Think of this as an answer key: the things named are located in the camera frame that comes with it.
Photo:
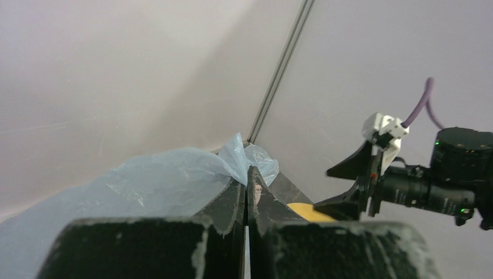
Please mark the light blue plastic trash bag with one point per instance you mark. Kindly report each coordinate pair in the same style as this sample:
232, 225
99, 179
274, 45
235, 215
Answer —
179, 182

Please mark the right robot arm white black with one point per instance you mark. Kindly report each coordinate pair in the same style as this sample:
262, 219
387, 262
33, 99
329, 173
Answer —
457, 183

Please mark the yellow round trash bin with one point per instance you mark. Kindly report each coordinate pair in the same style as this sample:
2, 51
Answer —
306, 211

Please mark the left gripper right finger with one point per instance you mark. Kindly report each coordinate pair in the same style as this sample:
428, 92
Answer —
285, 245

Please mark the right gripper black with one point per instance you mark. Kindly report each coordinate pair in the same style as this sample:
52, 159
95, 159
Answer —
364, 196

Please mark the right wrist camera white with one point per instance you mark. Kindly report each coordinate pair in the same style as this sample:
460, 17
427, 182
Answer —
385, 132

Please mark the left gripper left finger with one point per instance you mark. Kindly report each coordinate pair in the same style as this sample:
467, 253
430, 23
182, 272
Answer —
209, 244

